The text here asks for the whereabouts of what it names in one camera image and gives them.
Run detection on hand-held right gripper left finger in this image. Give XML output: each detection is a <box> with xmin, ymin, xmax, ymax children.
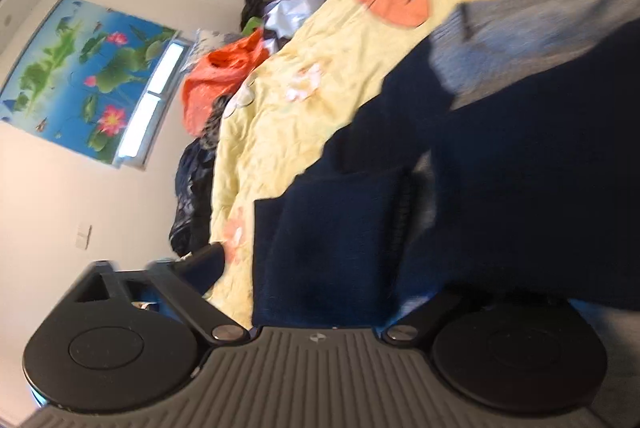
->
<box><xmin>75</xmin><ymin>244</ymin><xmax>251</xmax><ymax>349</ymax></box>

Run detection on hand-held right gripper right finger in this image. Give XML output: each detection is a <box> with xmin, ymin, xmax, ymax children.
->
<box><xmin>382</xmin><ymin>291</ymin><xmax>481</xmax><ymax>351</ymax></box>

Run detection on grey and navy knit sweater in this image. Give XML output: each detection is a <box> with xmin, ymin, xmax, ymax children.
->
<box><xmin>251</xmin><ymin>0</ymin><xmax>640</xmax><ymax>330</ymax></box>

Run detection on dark patterned clothes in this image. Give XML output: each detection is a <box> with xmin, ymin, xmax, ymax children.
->
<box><xmin>169</xmin><ymin>96</ymin><xmax>232</xmax><ymax>259</ymax></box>

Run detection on orange plastic bag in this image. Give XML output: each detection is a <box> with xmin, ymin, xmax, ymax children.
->
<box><xmin>181</xmin><ymin>31</ymin><xmax>271</xmax><ymax>134</ymax></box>

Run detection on yellow carrot print blanket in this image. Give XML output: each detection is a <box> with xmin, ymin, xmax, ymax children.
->
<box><xmin>205</xmin><ymin>0</ymin><xmax>640</xmax><ymax>329</ymax></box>

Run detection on silver white plastic bag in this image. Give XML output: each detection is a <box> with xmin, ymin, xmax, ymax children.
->
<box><xmin>262</xmin><ymin>0</ymin><xmax>331</xmax><ymax>45</ymax></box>

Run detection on lotus pond wall poster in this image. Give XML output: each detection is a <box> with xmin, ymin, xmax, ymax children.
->
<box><xmin>0</xmin><ymin>0</ymin><xmax>180</xmax><ymax>165</ymax></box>

